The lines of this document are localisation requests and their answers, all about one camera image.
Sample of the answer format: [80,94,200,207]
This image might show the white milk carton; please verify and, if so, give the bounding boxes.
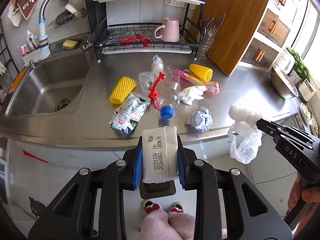
[142,126,178,184]

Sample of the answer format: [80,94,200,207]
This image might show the white plastic bag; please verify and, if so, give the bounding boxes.
[228,105,262,165]

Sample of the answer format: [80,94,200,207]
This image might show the grey paper ball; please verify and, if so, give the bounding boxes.
[186,107,213,132]

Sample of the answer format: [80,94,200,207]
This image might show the blue bottle cap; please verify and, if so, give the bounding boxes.
[160,106,175,119]

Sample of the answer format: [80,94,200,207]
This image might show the white tissue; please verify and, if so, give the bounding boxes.
[177,86,207,106]

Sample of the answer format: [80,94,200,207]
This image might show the pink candy wrapper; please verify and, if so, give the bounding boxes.
[174,68,221,95]

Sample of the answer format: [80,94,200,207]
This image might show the clear crushed plastic bottle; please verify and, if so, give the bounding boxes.
[157,65,181,108]

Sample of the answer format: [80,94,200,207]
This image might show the red wrapper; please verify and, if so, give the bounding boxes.
[149,72,165,110]

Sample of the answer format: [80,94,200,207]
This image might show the yellow foam net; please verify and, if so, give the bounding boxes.
[109,76,137,105]
[189,64,213,81]

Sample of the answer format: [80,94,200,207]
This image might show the clear plastic bag front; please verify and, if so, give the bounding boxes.
[138,72,158,91]

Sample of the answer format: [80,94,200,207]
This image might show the clear plastic bag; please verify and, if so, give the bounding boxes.
[151,55,164,73]
[138,72,158,91]

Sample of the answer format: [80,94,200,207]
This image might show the grey trash bin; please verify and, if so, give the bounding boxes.
[139,180,176,199]

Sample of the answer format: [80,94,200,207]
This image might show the chrome kitchen faucet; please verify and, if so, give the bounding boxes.
[40,0,92,53]

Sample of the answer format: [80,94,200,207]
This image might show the person's right hand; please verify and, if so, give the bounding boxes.
[287,173,320,238]

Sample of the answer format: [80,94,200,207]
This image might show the left red slipper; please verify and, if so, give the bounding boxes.
[142,199,162,214]

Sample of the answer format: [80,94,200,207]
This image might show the red slipper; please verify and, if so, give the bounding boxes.
[169,203,184,213]
[142,199,162,214]

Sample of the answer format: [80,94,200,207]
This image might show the right red slipper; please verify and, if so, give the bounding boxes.
[169,203,184,213]

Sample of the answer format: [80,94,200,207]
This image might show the steel mixing bowl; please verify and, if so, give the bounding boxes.
[270,64,299,99]

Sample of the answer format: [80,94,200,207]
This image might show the pink trouser legs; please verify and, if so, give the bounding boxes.
[138,209,195,239]

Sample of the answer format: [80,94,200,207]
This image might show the green potted plant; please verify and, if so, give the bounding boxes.
[286,47,310,81]

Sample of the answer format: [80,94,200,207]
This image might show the white rice cooker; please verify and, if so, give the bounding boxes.
[273,49,295,74]

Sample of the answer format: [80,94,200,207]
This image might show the black cat floor mat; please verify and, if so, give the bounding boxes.
[29,196,47,218]

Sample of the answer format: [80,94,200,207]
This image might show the glass cutlery holder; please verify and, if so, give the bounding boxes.
[197,14,226,60]

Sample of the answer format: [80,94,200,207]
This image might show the stainless steel sink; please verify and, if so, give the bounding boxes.
[4,52,94,117]

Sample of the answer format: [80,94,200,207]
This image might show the white storage cabinet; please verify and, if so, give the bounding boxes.
[238,0,311,72]

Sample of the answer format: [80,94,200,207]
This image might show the wooden cutting board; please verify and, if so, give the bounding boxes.
[193,0,268,76]

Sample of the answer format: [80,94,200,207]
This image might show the red plastic utensil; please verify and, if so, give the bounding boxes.
[120,35,152,47]

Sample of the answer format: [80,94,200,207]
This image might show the pink ceramic mug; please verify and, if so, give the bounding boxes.
[153,17,180,42]

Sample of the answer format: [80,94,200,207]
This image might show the black dish rack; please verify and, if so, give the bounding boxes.
[86,0,206,60]

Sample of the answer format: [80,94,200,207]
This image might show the yellow sponge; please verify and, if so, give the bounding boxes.
[62,40,78,50]

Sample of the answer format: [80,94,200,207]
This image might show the white sink caddy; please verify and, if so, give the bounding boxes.
[22,46,50,67]

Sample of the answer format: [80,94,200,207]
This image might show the white wall socket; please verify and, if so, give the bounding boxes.
[164,0,181,8]

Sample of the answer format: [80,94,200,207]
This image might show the wire wall basket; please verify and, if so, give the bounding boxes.
[48,9,87,29]

